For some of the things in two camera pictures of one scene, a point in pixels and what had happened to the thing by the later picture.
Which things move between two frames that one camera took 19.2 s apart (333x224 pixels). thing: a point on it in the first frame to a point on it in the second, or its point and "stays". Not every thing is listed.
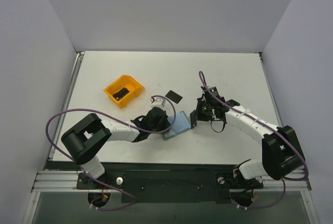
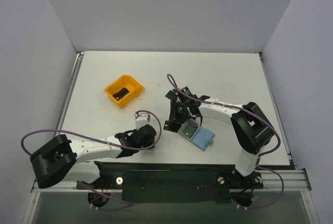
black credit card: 120,94 stays
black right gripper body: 199,112 to 172,112
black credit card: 174,96 stays
